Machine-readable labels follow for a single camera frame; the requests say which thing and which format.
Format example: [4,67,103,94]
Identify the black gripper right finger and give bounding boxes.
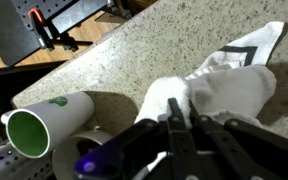
[188,99,288,180]

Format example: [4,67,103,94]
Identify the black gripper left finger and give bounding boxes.
[73,97,198,180]

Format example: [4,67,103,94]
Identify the white towel with black stripe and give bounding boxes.
[132,21,287,178]

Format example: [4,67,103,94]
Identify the white mug green inside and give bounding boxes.
[0,91,96,159]

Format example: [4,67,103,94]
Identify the perforated metal utensil holder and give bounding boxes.
[0,139,55,180]

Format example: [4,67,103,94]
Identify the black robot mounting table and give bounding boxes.
[0,0,110,68]

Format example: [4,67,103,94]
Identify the orange handled black clamp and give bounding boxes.
[27,8,95,53]

